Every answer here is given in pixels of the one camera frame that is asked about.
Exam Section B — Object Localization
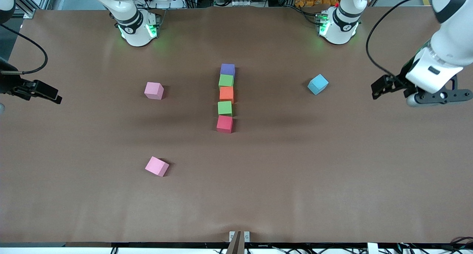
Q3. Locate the orange foam cube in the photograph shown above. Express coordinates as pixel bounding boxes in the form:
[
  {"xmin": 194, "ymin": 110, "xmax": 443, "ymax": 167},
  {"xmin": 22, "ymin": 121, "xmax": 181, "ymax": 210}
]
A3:
[{"xmin": 219, "ymin": 86, "xmax": 235, "ymax": 104}]

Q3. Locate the red foam cube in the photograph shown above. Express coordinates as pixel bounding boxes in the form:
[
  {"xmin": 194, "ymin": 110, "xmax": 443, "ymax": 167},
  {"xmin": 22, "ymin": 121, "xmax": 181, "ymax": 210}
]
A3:
[{"xmin": 216, "ymin": 115, "xmax": 234, "ymax": 134}]

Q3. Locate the light blue foam cube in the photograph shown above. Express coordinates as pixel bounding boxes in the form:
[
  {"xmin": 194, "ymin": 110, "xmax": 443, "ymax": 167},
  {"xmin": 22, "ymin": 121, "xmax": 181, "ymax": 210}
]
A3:
[{"xmin": 307, "ymin": 74, "xmax": 329, "ymax": 96}]

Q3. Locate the pink foam cube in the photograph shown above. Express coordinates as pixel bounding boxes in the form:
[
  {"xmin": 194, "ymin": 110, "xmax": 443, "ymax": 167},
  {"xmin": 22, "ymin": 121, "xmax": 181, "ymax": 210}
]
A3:
[
  {"xmin": 144, "ymin": 82, "xmax": 164, "ymax": 100},
  {"xmin": 144, "ymin": 156, "xmax": 170, "ymax": 178}
]

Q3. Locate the metal table clamp bracket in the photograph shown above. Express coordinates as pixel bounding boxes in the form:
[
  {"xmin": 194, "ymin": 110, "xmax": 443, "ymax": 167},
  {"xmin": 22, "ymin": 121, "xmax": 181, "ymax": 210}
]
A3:
[{"xmin": 226, "ymin": 230, "xmax": 251, "ymax": 254}]

